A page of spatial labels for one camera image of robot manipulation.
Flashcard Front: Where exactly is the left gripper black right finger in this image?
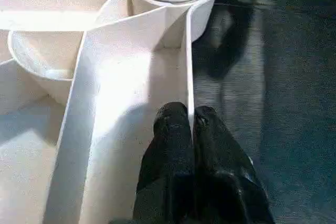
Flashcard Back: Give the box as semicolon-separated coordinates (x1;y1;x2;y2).
192;105;277;224

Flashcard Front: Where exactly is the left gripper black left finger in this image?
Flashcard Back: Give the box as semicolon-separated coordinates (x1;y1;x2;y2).
133;101;197;224

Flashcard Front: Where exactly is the white plastic table top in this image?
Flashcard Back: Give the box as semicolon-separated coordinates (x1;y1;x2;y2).
0;0;222;224

